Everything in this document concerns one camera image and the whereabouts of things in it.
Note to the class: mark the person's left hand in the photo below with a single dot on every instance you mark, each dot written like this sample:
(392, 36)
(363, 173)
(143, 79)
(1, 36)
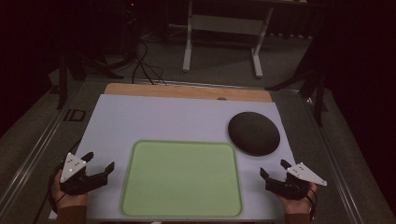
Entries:
(67, 200)

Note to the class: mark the white table sheet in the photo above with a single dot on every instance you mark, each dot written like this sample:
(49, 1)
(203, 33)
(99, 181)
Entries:
(174, 119)

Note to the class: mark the metal floor rail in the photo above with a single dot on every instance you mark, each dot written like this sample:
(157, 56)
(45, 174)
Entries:
(333, 161)
(34, 152)

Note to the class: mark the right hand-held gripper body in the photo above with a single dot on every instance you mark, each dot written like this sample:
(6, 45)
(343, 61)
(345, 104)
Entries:
(303, 174)

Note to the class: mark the person's right hand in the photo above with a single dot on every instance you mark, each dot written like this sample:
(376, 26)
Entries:
(295, 205)

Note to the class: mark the green rectangular tray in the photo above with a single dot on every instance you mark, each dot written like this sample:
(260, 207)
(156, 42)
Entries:
(182, 179)

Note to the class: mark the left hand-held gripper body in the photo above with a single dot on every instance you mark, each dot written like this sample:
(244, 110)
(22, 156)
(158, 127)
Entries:
(72, 166)

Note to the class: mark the dark round plate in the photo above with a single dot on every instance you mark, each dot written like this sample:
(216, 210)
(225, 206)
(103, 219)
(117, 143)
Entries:
(253, 133)

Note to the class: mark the black tripod stand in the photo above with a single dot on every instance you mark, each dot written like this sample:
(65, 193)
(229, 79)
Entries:
(311, 81)
(93, 62)

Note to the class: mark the white metal stand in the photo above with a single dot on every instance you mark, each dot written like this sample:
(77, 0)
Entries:
(227, 25)

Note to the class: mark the black rectangular floor bracket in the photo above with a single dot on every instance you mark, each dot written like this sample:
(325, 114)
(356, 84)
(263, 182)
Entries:
(74, 115)

